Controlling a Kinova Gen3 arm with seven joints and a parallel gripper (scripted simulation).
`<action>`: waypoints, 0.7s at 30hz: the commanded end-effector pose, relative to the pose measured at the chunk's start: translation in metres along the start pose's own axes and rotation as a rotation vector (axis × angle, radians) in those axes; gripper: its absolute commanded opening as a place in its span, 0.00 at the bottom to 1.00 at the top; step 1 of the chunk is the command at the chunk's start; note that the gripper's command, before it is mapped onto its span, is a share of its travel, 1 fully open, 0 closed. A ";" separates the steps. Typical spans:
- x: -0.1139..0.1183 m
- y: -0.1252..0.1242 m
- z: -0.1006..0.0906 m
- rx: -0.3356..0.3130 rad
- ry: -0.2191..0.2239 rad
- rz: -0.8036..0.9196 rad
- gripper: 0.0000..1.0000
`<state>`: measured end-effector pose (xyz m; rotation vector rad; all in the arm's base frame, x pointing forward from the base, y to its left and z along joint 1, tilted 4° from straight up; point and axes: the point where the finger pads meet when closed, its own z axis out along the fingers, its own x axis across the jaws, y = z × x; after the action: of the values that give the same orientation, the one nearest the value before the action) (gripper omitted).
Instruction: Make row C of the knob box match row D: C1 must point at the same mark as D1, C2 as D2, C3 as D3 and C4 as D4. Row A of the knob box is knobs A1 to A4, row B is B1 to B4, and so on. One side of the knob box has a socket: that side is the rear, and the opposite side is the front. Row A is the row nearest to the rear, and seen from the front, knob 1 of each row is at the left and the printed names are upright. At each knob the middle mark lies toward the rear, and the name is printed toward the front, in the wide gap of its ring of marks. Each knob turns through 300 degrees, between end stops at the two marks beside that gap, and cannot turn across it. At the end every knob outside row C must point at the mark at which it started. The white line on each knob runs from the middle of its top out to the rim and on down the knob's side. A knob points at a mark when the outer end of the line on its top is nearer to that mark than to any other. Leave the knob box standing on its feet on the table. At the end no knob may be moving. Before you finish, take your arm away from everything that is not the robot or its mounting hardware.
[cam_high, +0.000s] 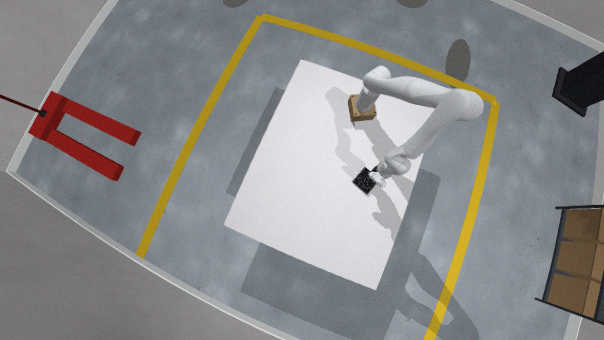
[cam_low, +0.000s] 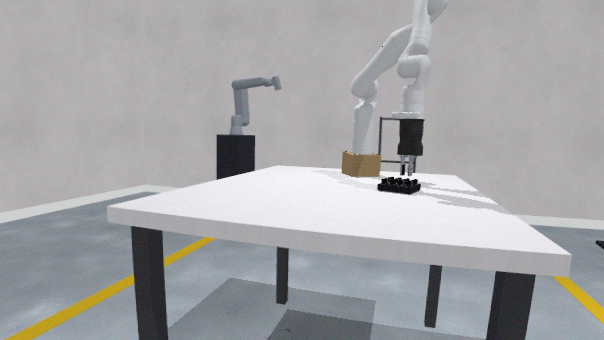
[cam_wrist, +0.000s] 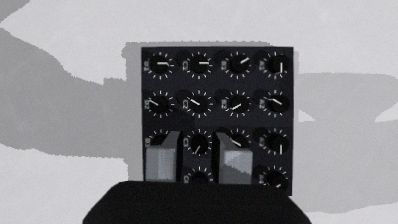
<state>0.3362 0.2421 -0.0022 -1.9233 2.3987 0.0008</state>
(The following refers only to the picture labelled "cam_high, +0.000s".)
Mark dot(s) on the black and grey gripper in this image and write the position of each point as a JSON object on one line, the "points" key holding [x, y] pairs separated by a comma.
{"points": [[377, 176]]}

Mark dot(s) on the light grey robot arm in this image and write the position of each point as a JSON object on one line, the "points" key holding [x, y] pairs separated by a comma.
{"points": [[456, 105]]}

